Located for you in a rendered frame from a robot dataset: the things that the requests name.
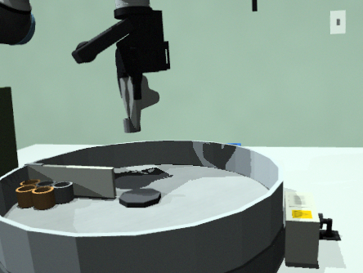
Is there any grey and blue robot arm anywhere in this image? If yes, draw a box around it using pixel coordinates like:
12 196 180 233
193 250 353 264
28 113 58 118
0 0 150 64

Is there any bronze bushing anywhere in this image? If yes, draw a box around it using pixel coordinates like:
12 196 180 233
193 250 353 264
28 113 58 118
20 179 40 187
32 186 56 209
16 185 37 208

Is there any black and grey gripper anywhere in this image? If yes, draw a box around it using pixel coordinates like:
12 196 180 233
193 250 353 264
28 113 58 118
114 6 170 130

